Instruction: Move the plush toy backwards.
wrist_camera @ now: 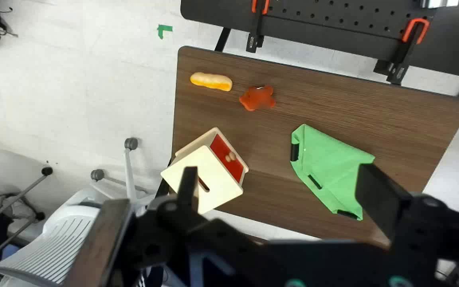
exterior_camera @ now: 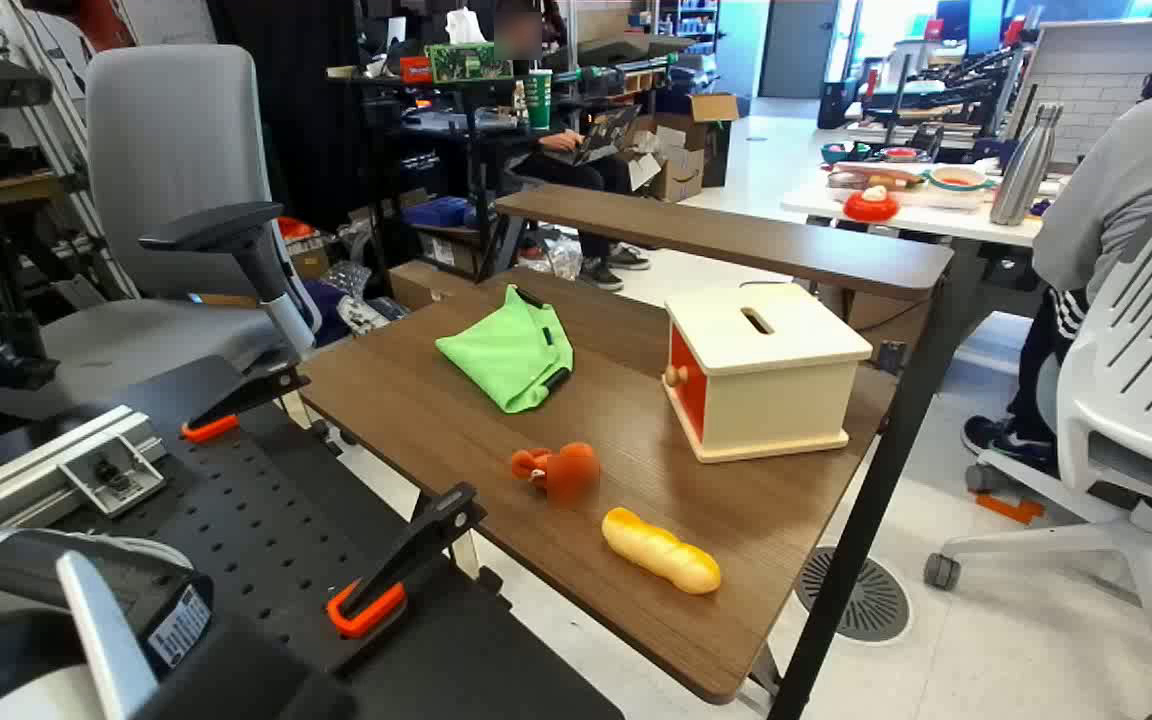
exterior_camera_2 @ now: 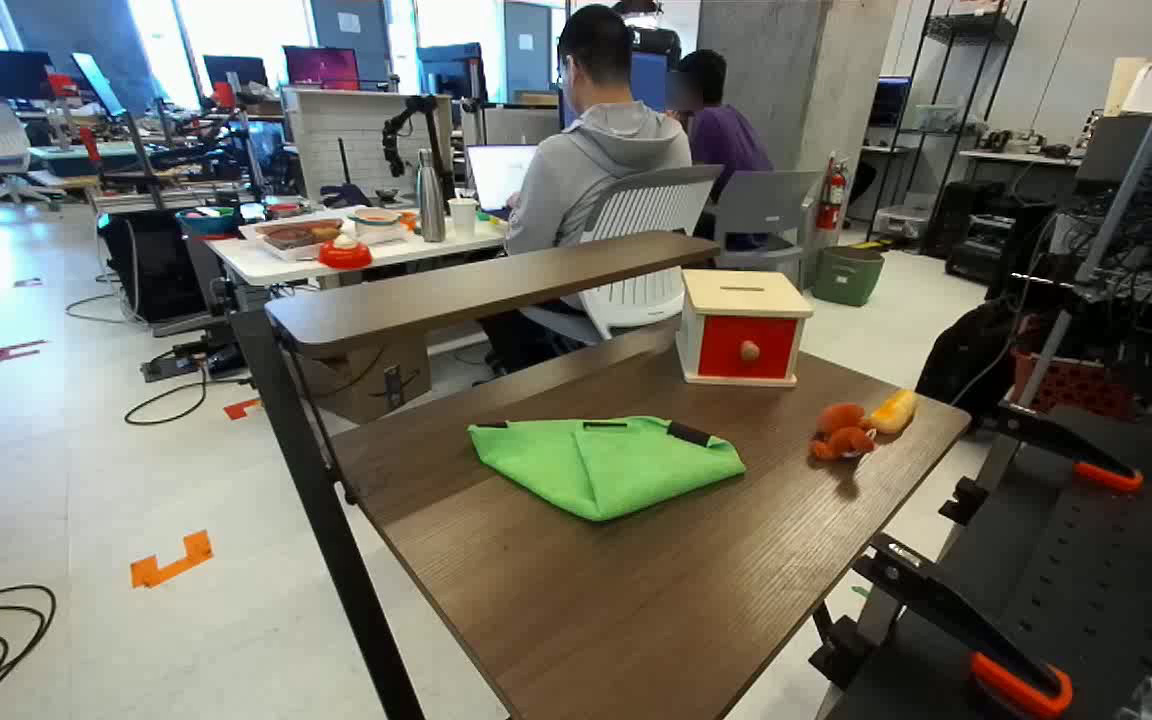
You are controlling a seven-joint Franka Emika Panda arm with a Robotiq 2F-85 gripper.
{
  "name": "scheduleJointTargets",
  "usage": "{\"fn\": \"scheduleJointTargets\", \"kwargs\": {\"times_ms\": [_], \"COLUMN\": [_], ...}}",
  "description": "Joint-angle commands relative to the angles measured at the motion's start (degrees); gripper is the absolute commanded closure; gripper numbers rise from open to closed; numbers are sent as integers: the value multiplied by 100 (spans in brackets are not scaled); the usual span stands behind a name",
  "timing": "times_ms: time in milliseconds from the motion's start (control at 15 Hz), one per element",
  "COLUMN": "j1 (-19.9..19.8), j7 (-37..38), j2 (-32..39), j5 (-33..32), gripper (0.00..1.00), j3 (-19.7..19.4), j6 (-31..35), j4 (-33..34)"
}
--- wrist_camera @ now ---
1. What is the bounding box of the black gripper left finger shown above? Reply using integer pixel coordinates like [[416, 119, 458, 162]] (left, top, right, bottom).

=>
[[64, 167, 211, 287]]

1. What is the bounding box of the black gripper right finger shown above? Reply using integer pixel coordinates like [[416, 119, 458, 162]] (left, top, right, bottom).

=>
[[358, 163, 459, 257]]

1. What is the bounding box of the orange plush toy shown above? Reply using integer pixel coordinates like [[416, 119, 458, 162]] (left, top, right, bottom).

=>
[[238, 84, 279, 114]]

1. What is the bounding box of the yellow toy bread loaf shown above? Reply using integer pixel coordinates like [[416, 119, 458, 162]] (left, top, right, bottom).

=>
[[189, 71, 235, 95]]

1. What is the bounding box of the wooden box with red inside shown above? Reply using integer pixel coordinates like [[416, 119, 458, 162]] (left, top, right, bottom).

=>
[[160, 127, 251, 218]]

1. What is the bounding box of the white mesh office chair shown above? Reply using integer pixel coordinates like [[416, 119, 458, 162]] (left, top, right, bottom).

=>
[[0, 136, 152, 287]]

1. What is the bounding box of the gray chair base with casters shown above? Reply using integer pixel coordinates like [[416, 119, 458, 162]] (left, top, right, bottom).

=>
[[0, 133, 56, 262]]

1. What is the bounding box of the black perforated breadboard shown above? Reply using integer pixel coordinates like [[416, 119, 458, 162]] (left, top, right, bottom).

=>
[[179, 0, 459, 82]]

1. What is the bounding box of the black clamp with orange handle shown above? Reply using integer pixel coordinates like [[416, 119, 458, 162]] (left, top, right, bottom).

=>
[[373, 17, 432, 87], [244, 0, 275, 55]]

